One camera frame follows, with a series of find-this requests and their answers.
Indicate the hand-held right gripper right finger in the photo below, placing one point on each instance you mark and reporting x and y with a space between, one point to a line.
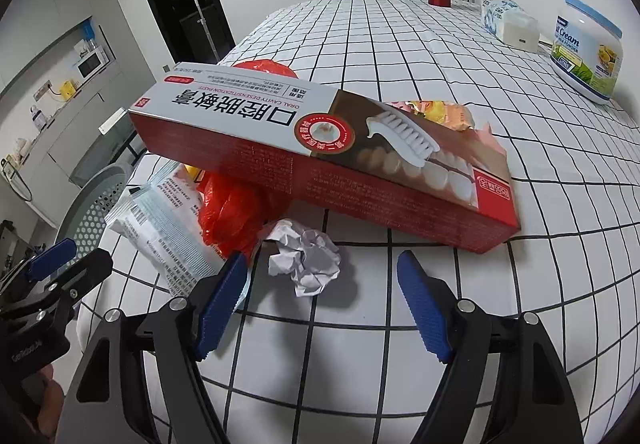
420 304

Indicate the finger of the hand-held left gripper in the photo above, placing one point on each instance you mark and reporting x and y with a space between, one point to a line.
50 255
82 270

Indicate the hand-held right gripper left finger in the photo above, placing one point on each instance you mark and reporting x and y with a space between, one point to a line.
220 304

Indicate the grey perforated bin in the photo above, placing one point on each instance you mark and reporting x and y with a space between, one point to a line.
95 209

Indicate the blue face mask packet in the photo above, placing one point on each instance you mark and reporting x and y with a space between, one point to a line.
170 234

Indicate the red plastic bag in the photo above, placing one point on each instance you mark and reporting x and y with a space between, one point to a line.
235 209

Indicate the white paper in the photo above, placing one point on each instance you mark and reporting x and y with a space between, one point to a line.
305 259

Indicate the pink yellow snack wrapper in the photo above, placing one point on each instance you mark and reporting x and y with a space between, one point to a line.
450 116

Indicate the red toothpaste box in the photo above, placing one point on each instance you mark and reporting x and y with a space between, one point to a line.
300 124

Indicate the person's left hand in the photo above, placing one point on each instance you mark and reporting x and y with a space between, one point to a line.
47 389

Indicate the dark grey low cabinet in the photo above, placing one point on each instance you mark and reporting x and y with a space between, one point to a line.
105 149

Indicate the white flat box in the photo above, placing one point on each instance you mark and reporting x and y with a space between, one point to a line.
111 120

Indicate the white microwave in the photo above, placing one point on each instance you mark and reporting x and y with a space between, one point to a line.
90 63

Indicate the black white checked tablecloth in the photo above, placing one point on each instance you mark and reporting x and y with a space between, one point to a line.
375 49

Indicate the white charger box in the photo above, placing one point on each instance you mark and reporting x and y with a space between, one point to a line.
520 36

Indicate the white milk powder jar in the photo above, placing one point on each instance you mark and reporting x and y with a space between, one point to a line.
585 54

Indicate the blue white tissue pack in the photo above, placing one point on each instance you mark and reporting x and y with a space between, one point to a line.
500 11

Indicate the yellow wall socket box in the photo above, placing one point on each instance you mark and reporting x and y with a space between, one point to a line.
67 90

